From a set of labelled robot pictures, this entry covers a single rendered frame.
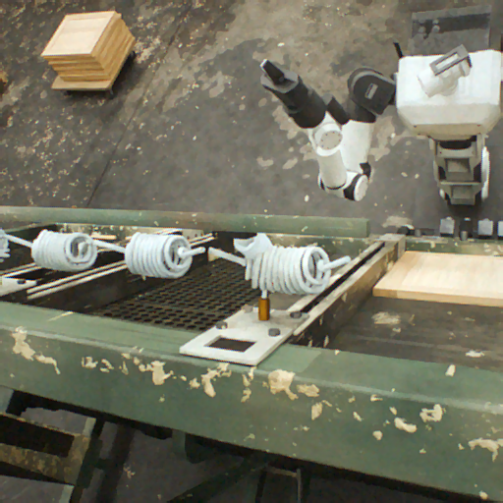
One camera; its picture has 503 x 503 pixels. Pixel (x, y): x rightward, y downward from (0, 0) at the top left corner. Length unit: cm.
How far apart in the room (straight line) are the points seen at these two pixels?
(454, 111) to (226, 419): 108
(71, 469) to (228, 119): 247
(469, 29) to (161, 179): 240
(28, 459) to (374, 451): 147
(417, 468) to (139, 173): 324
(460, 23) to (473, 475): 122
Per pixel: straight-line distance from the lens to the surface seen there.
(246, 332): 70
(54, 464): 186
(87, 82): 441
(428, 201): 269
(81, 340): 74
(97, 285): 123
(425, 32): 158
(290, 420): 61
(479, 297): 126
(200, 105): 380
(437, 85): 141
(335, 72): 359
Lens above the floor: 245
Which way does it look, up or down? 55 degrees down
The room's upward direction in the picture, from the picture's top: 38 degrees counter-clockwise
